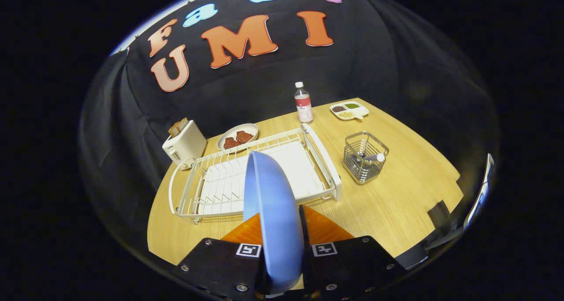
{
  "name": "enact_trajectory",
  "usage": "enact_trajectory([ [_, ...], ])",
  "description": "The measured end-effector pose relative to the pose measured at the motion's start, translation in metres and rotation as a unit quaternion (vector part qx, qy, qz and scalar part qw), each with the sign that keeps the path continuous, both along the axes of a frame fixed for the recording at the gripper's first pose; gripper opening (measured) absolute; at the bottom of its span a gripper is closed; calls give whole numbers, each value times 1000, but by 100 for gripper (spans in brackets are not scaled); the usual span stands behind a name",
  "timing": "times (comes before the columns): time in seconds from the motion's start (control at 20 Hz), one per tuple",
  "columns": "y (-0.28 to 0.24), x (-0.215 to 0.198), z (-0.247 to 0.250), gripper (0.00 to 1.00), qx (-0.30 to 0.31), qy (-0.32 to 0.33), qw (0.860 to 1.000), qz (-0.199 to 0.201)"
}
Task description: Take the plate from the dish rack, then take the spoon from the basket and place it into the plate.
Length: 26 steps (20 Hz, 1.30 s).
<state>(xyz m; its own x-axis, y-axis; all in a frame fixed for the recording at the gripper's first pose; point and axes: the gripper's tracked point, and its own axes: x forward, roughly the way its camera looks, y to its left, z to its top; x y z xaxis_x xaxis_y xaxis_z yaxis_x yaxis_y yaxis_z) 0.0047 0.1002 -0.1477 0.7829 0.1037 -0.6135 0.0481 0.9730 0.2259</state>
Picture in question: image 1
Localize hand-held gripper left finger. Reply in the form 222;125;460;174
172;213;269;301

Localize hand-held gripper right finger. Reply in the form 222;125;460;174
299;204;408;299

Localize blue plate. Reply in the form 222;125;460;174
243;150;305;295

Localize white wire dish rack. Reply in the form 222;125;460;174
168;123;343;224

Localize metal wire basket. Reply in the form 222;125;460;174
343;131;390;185

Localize white round plate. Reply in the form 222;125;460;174
217;123;259;153

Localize white divided snack dish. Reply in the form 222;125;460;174
330;101;370;121

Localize white toaster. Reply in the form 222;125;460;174
162;120;208;171

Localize toast slices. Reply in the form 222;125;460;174
168;117;189;137

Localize clear water bottle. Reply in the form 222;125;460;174
294;82;314;123

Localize black backdrop cloth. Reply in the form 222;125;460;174
79;0;501;266

